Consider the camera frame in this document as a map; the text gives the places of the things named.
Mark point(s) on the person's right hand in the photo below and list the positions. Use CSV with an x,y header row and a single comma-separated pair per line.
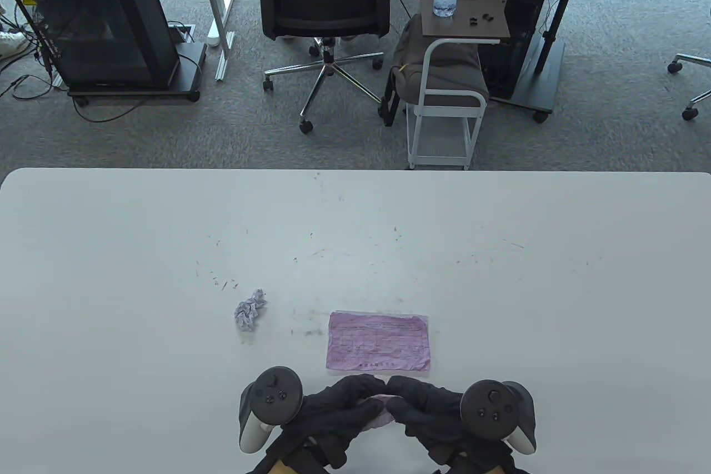
x,y
433,413

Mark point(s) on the person's left hand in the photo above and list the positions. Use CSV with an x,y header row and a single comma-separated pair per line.
x,y
333,413

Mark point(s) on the black and grey hand controller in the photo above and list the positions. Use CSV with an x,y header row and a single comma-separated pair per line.
x,y
491,404
272,393

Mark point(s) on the black wheeled platform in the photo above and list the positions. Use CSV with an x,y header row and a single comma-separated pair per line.
x,y
189,60

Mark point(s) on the white power strip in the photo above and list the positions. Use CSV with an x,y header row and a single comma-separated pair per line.
x,y
11,44

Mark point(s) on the chrome chair base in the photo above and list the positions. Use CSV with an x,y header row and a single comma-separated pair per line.
x,y
697,99

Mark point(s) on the floor socket box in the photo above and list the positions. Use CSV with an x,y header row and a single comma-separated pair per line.
x,y
180,33

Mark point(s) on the black computer tower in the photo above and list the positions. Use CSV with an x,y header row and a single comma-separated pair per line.
x,y
527,7

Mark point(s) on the pink paper invoice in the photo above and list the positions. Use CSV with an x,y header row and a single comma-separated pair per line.
x,y
373,423
377,343

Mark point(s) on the grey fabric bag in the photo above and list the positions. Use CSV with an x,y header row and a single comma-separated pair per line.
x,y
408,60

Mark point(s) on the black glass computer case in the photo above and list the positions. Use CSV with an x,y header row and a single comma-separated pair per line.
x,y
94,24

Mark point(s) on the white paper invoice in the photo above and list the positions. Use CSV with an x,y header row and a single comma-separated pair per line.
x,y
250,312

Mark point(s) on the brown side table white frame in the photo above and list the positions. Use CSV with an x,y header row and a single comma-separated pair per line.
x,y
483,29

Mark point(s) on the person's left forearm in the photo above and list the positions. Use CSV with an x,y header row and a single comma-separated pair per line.
x,y
278,467

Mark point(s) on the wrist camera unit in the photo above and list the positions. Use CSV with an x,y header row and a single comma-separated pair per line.
x,y
311,457

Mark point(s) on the black standing desk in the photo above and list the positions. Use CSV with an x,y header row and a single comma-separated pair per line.
x,y
547,85

